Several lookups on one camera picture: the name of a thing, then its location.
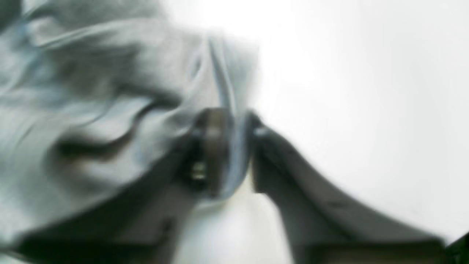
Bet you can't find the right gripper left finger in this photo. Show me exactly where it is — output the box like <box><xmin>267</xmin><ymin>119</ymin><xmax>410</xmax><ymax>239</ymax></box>
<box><xmin>15</xmin><ymin>107</ymin><xmax>229</xmax><ymax>264</ymax></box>

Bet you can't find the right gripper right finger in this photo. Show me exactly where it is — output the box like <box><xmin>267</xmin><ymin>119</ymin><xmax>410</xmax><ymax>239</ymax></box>
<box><xmin>248</xmin><ymin>113</ymin><xmax>447</xmax><ymax>264</ymax></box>

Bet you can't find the light grey T-shirt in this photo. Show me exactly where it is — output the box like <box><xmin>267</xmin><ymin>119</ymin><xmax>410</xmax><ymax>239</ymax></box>
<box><xmin>1</xmin><ymin>0</ymin><xmax>257</xmax><ymax>248</ymax></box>

